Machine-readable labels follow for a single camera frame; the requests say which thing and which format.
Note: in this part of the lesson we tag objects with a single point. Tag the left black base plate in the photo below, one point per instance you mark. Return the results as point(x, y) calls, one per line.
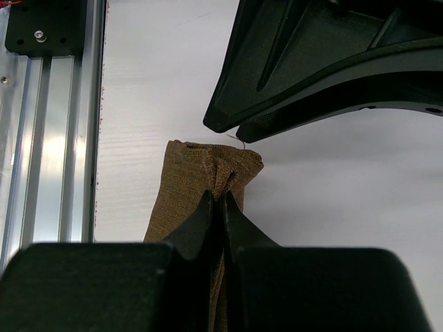
point(46, 28)

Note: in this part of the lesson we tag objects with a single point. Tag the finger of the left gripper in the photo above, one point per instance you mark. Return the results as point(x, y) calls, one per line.
point(283, 51)
point(416, 91)

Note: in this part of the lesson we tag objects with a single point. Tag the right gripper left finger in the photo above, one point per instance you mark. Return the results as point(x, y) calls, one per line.
point(69, 287)

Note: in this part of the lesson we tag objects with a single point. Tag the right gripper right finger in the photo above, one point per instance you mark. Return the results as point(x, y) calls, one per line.
point(276, 288)

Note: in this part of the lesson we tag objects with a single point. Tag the brown cloth napkin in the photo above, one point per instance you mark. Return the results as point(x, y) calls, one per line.
point(194, 180)

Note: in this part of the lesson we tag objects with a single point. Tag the front aluminium rail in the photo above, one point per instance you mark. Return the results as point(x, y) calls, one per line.
point(50, 113)

